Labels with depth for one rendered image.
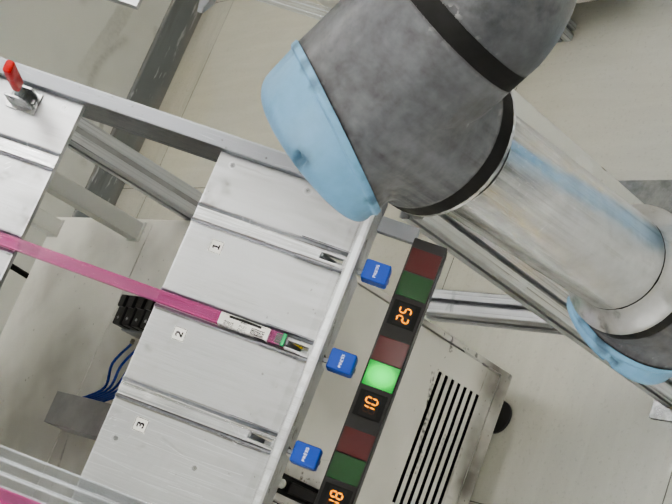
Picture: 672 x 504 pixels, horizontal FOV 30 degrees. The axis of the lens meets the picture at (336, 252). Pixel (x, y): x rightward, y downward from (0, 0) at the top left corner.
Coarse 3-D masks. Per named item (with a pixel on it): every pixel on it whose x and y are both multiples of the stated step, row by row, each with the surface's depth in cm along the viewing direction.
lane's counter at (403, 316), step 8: (400, 304) 142; (408, 304) 142; (392, 312) 142; (400, 312) 142; (408, 312) 142; (416, 312) 142; (392, 320) 142; (400, 320) 142; (408, 320) 142; (416, 320) 142; (408, 328) 141
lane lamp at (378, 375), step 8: (368, 368) 140; (376, 368) 140; (384, 368) 140; (392, 368) 140; (368, 376) 140; (376, 376) 140; (384, 376) 140; (392, 376) 140; (368, 384) 140; (376, 384) 140; (384, 384) 140; (392, 384) 140
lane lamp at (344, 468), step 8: (336, 456) 138; (344, 456) 137; (336, 464) 137; (344, 464) 137; (352, 464) 137; (360, 464) 137; (328, 472) 137; (336, 472) 137; (344, 472) 137; (352, 472) 137; (360, 472) 137; (344, 480) 137; (352, 480) 137
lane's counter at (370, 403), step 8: (360, 392) 140; (368, 392) 139; (360, 400) 139; (368, 400) 139; (376, 400) 139; (384, 400) 139; (360, 408) 139; (368, 408) 139; (376, 408) 139; (368, 416) 139; (376, 416) 139
